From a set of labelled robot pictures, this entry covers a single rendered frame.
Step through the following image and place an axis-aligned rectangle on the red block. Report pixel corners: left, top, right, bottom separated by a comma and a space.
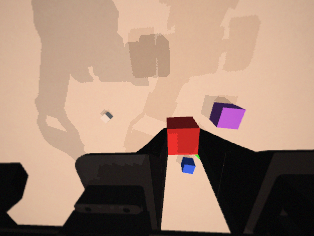
166, 116, 200, 155

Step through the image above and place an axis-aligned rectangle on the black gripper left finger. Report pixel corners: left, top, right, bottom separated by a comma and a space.
75, 128, 168, 230

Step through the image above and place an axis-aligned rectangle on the blue block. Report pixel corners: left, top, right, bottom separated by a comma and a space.
181, 157, 196, 174

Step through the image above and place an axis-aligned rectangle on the purple block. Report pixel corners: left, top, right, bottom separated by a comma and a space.
209, 102, 246, 129

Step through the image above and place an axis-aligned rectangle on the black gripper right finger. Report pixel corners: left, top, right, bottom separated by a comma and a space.
198, 128, 314, 234

